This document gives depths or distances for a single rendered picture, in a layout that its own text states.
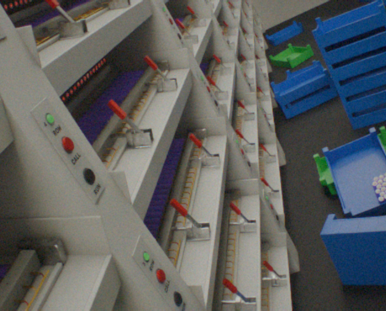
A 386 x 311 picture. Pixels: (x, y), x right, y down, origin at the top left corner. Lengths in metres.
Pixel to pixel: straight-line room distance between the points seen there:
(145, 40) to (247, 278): 0.61
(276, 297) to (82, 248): 0.78
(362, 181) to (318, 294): 0.46
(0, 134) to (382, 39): 1.62
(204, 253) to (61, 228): 0.34
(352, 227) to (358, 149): 0.56
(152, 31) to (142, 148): 0.46
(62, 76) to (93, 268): 0.24
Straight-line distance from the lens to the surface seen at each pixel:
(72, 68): 0.61
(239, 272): 1.00
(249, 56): 2.54
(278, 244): 1.36
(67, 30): 0.69
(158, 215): 0.85
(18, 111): 0.46
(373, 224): 1.16
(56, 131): 0.49
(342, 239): 1.19
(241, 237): 1.10
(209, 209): 0.87
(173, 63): 1.12
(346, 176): 1.62
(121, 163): 0.68
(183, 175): 0.95
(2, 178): 0.49
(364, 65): 1.91
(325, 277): 1.38
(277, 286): 1.23
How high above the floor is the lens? 0.93
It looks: 21 degrees down
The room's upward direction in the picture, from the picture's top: 31 degrees counter-clockwise
